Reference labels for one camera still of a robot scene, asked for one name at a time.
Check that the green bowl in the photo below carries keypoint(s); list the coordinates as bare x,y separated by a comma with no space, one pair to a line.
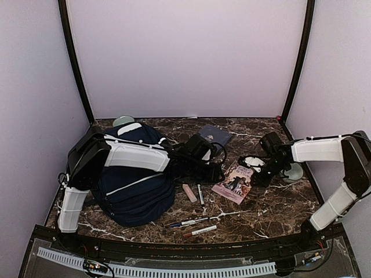
294,174
124,119

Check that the blue capped white marker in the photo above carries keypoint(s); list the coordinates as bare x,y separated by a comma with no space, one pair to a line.
189,222

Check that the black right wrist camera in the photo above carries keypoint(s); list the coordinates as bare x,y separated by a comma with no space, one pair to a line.
270,142

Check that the green bowl back left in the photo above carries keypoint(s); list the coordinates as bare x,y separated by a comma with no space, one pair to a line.
124,119

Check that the pink Shakespeare paperback book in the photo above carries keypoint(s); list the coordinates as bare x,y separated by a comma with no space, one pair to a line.
236,185

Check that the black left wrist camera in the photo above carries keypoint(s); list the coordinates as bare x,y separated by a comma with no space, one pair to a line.
198,146

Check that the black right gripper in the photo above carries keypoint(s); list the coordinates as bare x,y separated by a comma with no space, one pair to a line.
263,182

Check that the black capped white marker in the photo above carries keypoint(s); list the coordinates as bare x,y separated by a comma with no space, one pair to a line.
201,198

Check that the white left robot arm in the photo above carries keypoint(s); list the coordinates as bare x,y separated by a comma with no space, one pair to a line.
77,184

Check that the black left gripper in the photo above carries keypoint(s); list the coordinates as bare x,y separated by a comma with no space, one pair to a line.
213,176

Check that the navy blue student backpack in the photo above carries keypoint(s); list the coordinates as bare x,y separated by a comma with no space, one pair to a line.
130,180

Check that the grey slotted cable duct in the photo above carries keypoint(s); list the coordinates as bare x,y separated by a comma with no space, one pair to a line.
152,269

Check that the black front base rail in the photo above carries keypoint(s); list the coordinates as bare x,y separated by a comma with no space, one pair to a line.
112,250

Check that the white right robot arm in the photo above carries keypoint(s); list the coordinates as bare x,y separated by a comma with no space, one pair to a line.
351,150

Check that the navy blue notebook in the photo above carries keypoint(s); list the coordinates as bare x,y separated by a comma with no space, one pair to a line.
215,134

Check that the green bowl right side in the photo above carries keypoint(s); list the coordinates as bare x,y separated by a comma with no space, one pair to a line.
294,174

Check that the red capped white marker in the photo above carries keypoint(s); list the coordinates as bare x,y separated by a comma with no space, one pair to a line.
200,231

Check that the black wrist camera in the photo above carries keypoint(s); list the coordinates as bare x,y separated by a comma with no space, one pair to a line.
270,142
198,146

